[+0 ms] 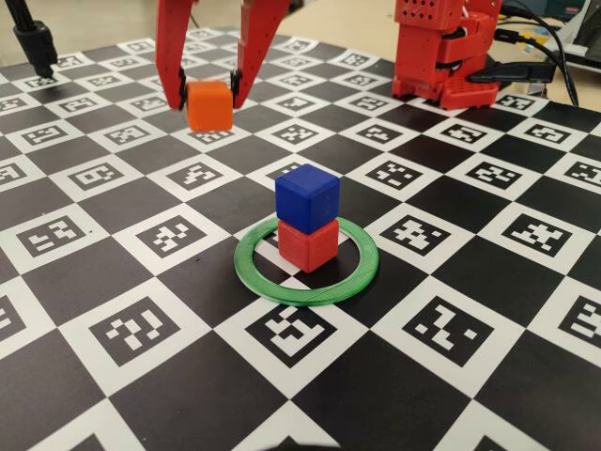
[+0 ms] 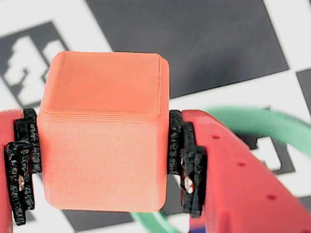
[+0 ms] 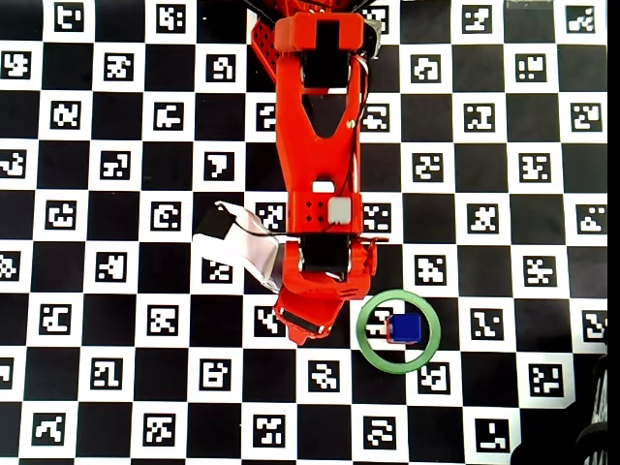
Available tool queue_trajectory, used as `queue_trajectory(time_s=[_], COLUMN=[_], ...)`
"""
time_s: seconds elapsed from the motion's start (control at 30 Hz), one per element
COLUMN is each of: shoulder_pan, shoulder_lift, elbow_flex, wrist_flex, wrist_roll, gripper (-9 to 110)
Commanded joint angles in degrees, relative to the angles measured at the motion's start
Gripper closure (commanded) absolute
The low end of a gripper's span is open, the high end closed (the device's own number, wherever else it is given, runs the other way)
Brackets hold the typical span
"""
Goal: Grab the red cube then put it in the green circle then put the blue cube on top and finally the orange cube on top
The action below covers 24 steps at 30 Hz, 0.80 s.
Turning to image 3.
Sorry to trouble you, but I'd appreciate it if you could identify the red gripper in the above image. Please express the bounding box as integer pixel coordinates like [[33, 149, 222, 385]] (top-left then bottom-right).
[[273, 235, 389, 348]]

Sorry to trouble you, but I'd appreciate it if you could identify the blue cube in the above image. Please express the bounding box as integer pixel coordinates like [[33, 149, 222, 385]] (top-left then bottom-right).
[[387, 313, 422, 344]]

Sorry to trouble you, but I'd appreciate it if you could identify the red robot base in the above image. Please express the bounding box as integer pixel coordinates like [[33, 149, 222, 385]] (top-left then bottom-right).
[[244, 0, 384, 81]]

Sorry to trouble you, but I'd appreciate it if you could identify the black white marker checkerboard mat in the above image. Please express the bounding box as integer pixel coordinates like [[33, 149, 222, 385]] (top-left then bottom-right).
[[0, 0, 609, 465]]

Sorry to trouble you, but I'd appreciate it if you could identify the green flat ring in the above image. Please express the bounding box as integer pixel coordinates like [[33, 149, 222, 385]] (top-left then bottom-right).
[[356, 289, 443, 376]]

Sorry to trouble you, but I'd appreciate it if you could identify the black flexible camera stand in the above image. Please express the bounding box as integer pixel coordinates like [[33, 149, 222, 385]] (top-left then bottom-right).
[[573, 324, 620, 465]]

